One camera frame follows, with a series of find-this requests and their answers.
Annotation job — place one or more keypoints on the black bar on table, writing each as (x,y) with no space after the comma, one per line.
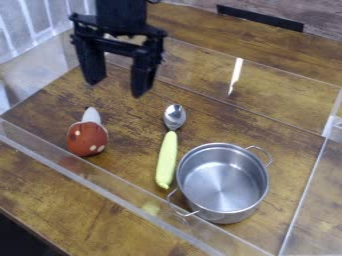
(261,18)

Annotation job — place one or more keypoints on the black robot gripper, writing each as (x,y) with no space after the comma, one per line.
(119,18)

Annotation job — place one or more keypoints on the clear acrylic barrier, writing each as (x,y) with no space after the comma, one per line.
(314,234)
(203,235)

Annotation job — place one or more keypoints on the clear acrylic right barrier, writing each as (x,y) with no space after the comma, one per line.
(314,234)

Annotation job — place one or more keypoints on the red toy mushroom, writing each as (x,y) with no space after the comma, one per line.
(87,135)

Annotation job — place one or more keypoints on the green handled metal spoon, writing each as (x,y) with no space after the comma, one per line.
(174,119)

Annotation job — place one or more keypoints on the clear acrylic front barrier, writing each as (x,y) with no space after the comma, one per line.
(203,235)

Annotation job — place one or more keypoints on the stainless steel pot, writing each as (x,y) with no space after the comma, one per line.
(222,182)

